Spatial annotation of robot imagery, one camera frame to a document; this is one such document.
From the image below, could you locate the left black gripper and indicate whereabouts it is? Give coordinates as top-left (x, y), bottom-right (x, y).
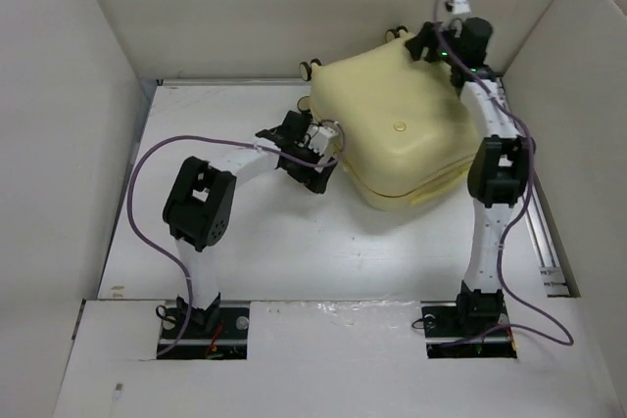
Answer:
top-left (284, 139), bottom-right (337, 194)

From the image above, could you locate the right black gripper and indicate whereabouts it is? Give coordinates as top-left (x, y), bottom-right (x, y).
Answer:
top-left (398, 22), bottom-right (459, 70)

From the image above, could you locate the yellow suitcase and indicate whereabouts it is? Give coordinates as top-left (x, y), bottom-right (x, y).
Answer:
top-left (299, 25), bottom-right (479, 211)

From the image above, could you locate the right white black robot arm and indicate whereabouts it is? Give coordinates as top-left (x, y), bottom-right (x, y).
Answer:
top-left (405, 17), bottom-right (530, 338)

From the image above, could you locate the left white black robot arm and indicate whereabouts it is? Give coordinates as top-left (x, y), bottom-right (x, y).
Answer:
top-left (163, 111), bottom-right (346, 337)

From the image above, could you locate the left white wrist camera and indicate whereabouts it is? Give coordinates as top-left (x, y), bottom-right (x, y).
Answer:
top-left (304, 123), bottom-right (339, 155)

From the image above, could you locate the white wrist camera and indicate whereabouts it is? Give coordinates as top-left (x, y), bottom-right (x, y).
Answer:
top-left (445, 0), bottom-right (471, 18)
top-left (304, 123), bottom-right (339, 155)

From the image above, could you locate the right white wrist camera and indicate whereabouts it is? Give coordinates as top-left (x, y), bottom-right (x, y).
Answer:
top-left (445, 0), bottom-right (471, 18)

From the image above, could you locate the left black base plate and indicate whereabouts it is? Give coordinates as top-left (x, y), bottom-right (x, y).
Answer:
top-left (157, 302), bottom-right (250, 360)

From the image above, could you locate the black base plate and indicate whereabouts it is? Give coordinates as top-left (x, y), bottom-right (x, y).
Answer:
top-left (411, 302), bottom-right (517, 359)
top-left (157, 302), bottom-right (250, 360)

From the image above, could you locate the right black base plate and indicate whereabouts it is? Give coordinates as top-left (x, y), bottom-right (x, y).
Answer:
top-left (411, 302), bottom-right (517, 359)

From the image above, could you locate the aluminium rail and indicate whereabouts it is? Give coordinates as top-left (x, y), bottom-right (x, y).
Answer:
top-left (494, 74), bottom-right (572, 298)

